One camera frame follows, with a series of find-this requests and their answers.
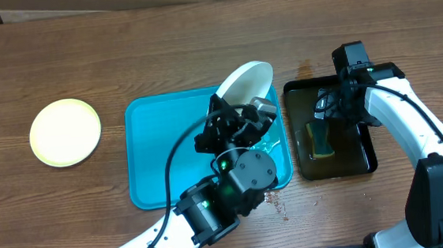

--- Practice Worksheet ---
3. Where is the green yellow scrub sponge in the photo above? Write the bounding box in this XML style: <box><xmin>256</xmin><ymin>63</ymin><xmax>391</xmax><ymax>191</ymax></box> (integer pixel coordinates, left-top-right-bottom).
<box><xmin>306</xmin><ymin>119</ymin><xmax>335</xmax><ymax>160</ymax></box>

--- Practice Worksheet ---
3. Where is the teal plastic serving tray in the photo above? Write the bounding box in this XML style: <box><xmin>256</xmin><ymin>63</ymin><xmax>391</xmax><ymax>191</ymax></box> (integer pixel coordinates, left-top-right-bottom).
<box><xmin>121</xmin><ymin>79</ymin><xmax>295</xmax><ymax>212</ymax></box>

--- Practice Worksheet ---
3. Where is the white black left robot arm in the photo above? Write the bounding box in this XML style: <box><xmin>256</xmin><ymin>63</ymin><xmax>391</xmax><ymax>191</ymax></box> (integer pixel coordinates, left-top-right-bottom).
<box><xmin>119</xmin><ymin>94</ymin><xmax>278</xmax><ymax>248</ymax></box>

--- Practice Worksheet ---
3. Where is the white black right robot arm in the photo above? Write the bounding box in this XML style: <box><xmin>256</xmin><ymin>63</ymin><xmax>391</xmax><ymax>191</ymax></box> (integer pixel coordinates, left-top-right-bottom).
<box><xmin>313</xmin><ymin>62</ymin><xmax>443</xmax><ymax>248</ymax></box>

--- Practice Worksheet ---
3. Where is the white plate with sauce streak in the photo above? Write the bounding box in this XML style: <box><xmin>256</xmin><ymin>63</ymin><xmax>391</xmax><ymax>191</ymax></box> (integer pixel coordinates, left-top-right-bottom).
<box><xmin>216</xmin><ymin>61</ymin><xmax>274</xmax><ymax>105</ymax></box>

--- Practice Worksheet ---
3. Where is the yellow-green plastic plate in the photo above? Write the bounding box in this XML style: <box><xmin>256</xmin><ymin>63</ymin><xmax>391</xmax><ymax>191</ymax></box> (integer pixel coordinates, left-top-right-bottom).
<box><xmin>29</xmin><ymin>99</ymin><xmax>102</xmax><ymax>167</ymax></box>

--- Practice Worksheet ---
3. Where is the black tray with water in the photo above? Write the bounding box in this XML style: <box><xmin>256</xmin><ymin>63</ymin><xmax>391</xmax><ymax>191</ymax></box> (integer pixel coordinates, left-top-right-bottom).
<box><xmin>283</xmin><ymin>75</ymin><xmax>377</xmax><ymax>181</ymax></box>

